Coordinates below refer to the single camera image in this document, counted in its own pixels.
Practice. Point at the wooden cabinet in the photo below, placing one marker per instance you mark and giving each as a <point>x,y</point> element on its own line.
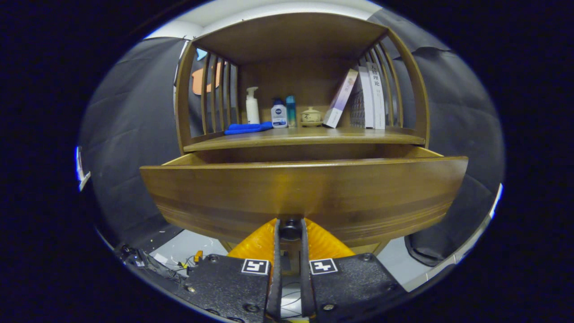
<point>291,40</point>

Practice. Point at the white and purple clutter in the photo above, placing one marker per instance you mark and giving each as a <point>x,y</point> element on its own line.
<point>83,179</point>

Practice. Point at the white book with black title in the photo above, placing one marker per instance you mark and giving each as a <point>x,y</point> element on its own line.
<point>377,98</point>

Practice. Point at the wooden countertop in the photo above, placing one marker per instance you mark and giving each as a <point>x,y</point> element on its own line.
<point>314,136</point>

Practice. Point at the white bottle with blue cap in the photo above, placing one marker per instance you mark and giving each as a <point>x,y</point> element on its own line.
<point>279,116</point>

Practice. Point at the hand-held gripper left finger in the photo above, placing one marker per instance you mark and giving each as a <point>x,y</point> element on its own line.
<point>274,278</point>

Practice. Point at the white pump bottle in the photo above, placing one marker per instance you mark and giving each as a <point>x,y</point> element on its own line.
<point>253,110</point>

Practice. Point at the dark patterned book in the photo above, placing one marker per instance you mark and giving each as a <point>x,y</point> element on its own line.
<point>357,110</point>

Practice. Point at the blue folded cloth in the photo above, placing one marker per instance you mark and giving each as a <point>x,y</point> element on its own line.
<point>246,128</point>

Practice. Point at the beige lidded teacup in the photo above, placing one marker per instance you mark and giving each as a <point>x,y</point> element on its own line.
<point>311,116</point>

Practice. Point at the purple and white book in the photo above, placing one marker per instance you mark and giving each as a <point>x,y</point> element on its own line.
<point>338,101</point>

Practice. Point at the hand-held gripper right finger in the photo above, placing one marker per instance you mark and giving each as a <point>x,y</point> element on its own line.
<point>306,278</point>

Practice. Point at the wooden drawer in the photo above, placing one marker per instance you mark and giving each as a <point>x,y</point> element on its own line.
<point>314,193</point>

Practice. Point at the teal slim bottle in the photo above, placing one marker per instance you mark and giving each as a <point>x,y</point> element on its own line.
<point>291,110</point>

